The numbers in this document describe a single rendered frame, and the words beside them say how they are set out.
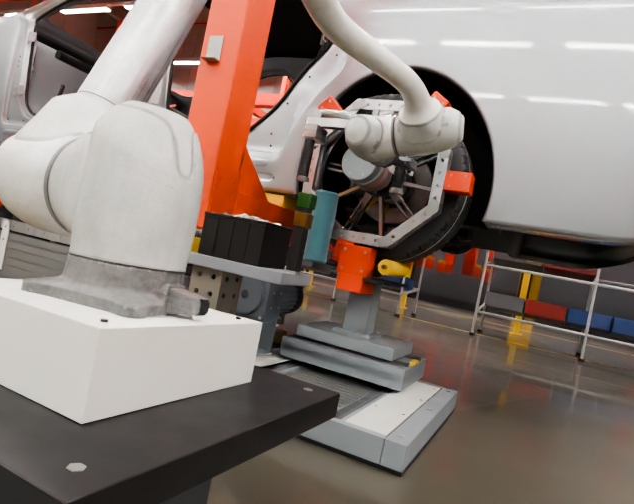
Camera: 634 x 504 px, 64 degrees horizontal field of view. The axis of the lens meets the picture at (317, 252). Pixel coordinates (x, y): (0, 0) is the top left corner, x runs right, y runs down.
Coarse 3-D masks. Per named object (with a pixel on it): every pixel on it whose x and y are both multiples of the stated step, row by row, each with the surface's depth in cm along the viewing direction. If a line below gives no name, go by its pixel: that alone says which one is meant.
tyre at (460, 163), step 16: (384, 96) 196; (400, 96) 194; (464, 160) 182; (448, 208) 182; (464, 208) 190; (432, 224) 184; (448, 224) 184; (336, 240) 199; (416, 240) 186; (432, 240) 185; (448, 240) 200; (384, 256) 191; (400, 256) 189; (416, 256) 196
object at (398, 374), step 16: (288, 336) 202; (288, 352) 197; (304, 352) 194; (320, 352) 191; (336, 352) 189; (352, 352) 192; (336, 368) 188; (352, 368) 185; (368, 368) 183; (384, 368) 181; (400, 368) 183; (416, 368) 195; (384, 384) 180; (400, 384) 178
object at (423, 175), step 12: (420, 168) 205; (408, 180) 203; (420, 180) 205; (432, 180) 205; (408, 192) 206; (420, 192) 205; (384, 204) 210; (408, 204) 206; (420, 204) 204; (372, 216) 212; (396, 216) 208
